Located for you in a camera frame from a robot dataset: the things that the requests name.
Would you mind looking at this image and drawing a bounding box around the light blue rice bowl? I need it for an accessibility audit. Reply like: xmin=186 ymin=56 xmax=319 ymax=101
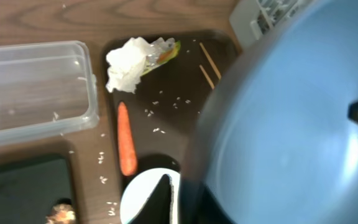
xmin=120 ymin=168 xmax=180 ymax=224

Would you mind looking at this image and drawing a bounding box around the black plastic tray bin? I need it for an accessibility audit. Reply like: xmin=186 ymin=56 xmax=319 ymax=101
xmin=0 ymin=154 xmax=75 ymax=224

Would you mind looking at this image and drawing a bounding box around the brown serving tray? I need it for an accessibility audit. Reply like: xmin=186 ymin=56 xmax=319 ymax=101
xmin=101 ymin=29 xmax=241 ymax=194

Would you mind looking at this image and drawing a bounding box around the orange carrot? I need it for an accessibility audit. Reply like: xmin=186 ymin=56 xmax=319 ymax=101
xmin=117 ymin=101 xmax=137 ymax=176

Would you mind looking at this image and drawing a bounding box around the clear plastic bin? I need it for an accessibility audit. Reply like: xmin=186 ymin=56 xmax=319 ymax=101
xmin=0 ymin=40 xmax=99 ymax=146

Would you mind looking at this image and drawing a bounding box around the dark blue plate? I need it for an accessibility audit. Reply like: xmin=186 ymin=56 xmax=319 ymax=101
xmin=178 ymin=0 xmax=358 ymax=224

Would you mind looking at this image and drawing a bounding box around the crumpled white napkin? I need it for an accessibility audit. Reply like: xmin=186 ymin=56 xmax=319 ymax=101
xmin=106 ymin=37 xmax=154 ymax=93

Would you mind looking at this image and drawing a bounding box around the yellow green snack wrapper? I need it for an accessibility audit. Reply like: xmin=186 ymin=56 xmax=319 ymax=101
xmin=142 ymin=37 xmax=181 ymax=76

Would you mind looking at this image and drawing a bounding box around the brown food scrap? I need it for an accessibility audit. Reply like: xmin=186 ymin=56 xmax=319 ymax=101
xmin=45 ymin=203 xmax=76 ymax=224

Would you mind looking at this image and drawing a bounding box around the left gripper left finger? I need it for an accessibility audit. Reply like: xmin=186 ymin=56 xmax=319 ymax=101
xmin=129 ymin=174 xmax=173 ymax=224

